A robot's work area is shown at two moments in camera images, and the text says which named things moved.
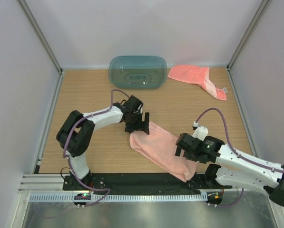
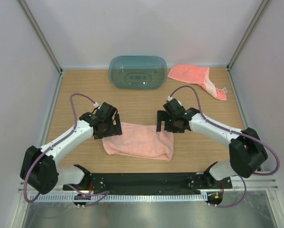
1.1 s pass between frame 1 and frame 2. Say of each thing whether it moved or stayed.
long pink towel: moved
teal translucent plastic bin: stayed
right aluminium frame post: stayed
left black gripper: moved
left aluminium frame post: stayed
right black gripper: moved
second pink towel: stayed
